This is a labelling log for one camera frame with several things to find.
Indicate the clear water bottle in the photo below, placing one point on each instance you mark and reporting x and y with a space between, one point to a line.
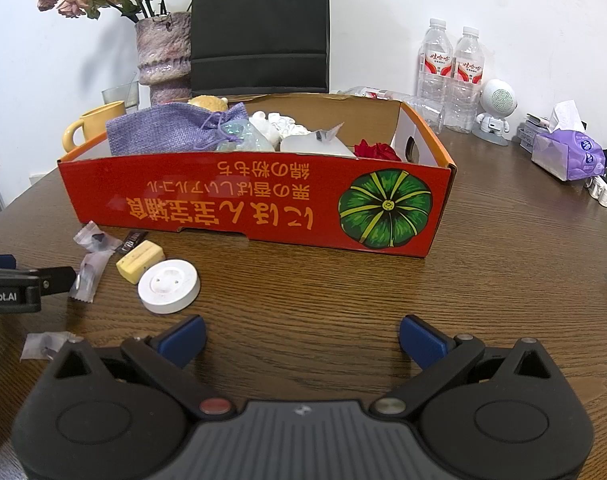
435 70
466 80

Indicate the red cardboard box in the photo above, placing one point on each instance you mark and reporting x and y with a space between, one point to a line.
253 200

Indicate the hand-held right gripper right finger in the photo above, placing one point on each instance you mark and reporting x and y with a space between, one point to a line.
423 345

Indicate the yellow mug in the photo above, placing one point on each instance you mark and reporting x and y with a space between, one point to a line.
101 122

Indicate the purple tissue pack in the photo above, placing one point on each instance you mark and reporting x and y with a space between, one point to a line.
568 152

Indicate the dark snack bar wrapper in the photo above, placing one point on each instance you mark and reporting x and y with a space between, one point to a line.
132 242

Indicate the red rose flower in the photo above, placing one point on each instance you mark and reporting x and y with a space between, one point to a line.
378 151

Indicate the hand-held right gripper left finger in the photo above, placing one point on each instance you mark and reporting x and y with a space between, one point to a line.
183 342

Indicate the white tissue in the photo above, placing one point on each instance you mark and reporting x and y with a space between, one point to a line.
293 125

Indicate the yellow rectangular block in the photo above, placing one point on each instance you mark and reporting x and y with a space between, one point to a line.
139 262

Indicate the white round disc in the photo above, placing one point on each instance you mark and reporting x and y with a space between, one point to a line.
168 287

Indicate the empty clear plastic bottle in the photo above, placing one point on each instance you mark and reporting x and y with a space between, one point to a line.
428 112

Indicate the purple ceramic vase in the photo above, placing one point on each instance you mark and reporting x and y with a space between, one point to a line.
163 55

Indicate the clear snack packet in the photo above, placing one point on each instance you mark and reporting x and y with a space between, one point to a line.
91 277
43 346
328 134
96 237

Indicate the clear glass cup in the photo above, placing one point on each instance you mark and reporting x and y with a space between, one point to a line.
118 95

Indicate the clear plastic packaging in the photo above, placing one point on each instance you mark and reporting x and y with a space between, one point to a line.
368 93

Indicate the white robot figurine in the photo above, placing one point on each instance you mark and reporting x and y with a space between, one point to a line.
498 110

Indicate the grey small box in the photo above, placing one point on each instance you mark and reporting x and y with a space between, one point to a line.
531 135

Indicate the black paper bag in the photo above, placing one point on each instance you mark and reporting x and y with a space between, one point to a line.
258 30

